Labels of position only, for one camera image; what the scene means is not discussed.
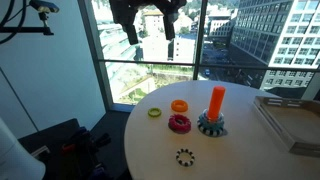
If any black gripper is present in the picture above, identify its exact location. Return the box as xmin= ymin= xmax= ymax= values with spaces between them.
xmin=108 ymin=0 xmax=188 ymax=46

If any pink ribbed ring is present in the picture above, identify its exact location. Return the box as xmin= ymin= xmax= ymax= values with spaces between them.
xmin=168 ymin=113 xmax=192 ymax=135

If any white rounded object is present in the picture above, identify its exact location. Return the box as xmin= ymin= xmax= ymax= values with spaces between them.
xmin=0 ymin=118 xmax=47 ymax=180

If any orange stacking peg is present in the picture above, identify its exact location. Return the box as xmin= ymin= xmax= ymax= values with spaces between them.
xmin=207 ymin=85 xmax=227 ymax=122

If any black equipment cart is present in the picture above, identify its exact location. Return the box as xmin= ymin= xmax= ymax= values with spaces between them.
xmin=18 ymin=118 xmax=131 ymax=180

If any grey rectangular tray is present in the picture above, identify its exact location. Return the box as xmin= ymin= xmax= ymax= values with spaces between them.
xmin=252 ymin=95 xmax=320 ymax=158

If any dark window frame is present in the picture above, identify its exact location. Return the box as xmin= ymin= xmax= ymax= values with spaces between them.
xmin=77 ymin=0 xmax=320 ymax=113

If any orange ring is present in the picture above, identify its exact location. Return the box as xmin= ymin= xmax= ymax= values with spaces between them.
xmin=170 ymin=99 xmax=189 ymax=113

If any lime green ring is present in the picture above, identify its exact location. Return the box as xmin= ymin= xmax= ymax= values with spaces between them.
xmin=147 ymin=107 xmax=163 ymax=118

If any teal ring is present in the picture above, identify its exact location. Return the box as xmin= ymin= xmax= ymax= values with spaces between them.
xmin=198 ymin=109 xmax=225 ymax=132

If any camera on stand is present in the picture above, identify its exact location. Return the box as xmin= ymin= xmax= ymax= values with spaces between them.
xmin=29 ymin=0 xmax=60 ymax=14

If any large black white striped ring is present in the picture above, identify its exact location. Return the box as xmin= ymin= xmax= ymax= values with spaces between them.
xmin=196 ymin=118 xmax=226 ymax=138

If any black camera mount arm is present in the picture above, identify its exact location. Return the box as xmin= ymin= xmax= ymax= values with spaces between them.
xmin=0 ymin=12 xmax=55 ymax=37

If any black cable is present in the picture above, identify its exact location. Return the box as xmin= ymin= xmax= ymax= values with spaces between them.
xmin=0 ymin=0 xmax=28 ymax=45

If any small black white striped ring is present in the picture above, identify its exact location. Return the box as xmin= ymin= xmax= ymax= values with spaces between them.
xmin=175 ymin=148 xmax=196 ymax=168

